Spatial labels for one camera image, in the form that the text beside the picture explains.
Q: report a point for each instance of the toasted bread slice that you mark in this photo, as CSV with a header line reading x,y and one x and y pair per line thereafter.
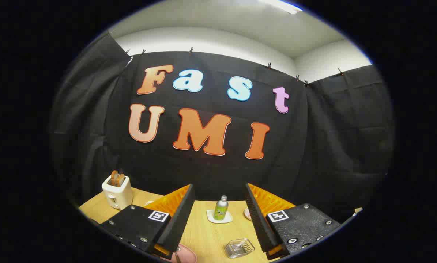
x,y
120,179
114,177

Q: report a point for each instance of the small white dish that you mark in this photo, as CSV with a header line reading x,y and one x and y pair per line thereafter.
x,y
247,213

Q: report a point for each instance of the white toaster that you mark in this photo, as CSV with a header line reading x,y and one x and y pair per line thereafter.
x,y
119,195

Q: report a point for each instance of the row of cloth clips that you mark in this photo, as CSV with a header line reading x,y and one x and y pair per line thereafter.
x,y
191,49

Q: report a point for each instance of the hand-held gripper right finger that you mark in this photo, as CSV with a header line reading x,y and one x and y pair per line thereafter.
x,y
258,219

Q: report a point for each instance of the pink plate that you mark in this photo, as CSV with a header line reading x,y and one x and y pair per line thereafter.
x,y
187,254

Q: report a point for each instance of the white square coaster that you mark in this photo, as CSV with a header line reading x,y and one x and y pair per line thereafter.
x,y
213,218

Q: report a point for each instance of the green soda bottle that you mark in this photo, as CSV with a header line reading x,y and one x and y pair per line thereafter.
x,y
221,210

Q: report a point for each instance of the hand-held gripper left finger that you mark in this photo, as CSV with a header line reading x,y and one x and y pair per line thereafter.
x,y
178,219

